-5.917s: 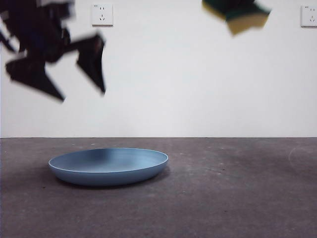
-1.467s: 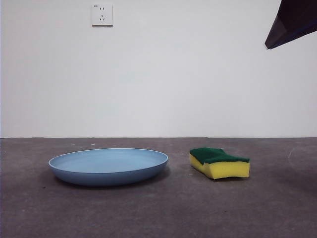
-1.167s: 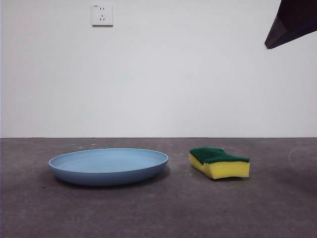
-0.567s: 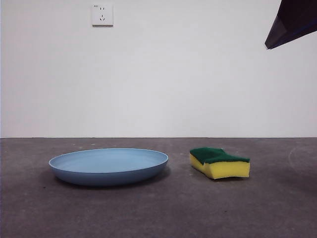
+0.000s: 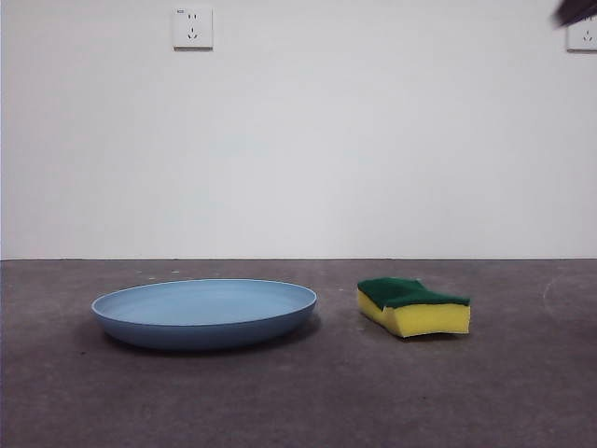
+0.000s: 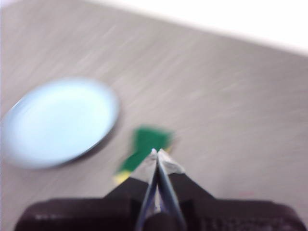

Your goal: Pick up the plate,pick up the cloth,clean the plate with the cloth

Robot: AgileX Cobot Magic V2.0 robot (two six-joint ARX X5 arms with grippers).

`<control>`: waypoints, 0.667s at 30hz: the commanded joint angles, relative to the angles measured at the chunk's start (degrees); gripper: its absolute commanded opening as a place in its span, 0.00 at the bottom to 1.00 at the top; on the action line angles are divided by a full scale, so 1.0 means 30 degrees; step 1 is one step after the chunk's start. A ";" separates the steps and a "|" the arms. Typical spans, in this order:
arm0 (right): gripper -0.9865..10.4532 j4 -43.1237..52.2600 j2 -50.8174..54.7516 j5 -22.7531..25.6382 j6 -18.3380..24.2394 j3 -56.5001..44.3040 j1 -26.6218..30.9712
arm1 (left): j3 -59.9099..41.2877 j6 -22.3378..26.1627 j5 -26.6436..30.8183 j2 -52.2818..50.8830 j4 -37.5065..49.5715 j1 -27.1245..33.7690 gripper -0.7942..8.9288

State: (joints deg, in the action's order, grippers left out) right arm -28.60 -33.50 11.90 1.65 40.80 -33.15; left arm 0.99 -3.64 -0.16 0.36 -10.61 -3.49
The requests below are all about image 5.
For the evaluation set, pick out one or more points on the blue round plate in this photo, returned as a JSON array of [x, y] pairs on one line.
[[205, 312]]

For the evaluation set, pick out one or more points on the yellow sponge with green pad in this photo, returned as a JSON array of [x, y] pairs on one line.
[[424, 317]]

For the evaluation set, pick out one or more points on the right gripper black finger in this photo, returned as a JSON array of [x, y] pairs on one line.
[[580, 10]]

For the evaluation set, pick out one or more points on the white wall socket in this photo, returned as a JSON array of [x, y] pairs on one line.
[[193, 28], [583, 37]]

